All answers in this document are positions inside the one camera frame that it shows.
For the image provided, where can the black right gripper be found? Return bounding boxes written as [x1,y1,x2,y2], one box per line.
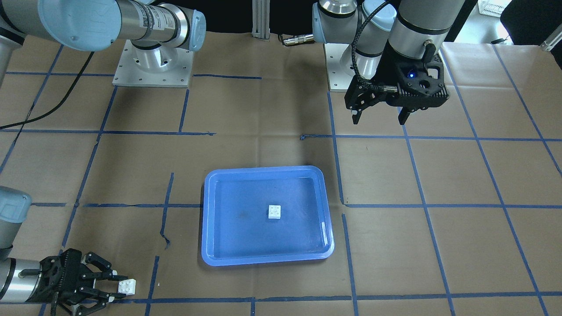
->
[34,248,128,316]

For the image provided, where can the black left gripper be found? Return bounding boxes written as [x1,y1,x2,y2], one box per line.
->
[344,48,450,126]

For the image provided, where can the white block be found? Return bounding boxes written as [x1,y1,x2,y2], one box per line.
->
[267,205,281,220]
[118,279,136,296]

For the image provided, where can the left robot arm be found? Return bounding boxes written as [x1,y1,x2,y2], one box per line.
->
[312,0,463,125]

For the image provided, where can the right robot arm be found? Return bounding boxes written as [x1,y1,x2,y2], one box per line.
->
[1,0,206,316]

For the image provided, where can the blue plastic tray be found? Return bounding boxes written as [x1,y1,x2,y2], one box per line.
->
[201,165,335,266]

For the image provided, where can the brown paper table cover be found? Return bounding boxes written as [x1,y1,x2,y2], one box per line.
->
[0,33,562,316]

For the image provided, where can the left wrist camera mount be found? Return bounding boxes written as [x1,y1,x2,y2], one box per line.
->
[386,54,450,110]

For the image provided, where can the black braided cable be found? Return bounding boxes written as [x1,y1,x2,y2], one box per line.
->
[350,0,391,88]

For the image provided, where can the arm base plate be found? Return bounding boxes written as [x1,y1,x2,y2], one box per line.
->
[324,43,381,92]
[112,40,195,88]

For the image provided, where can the aluminium frame post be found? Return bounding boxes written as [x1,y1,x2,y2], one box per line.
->
[251,0,270,41]

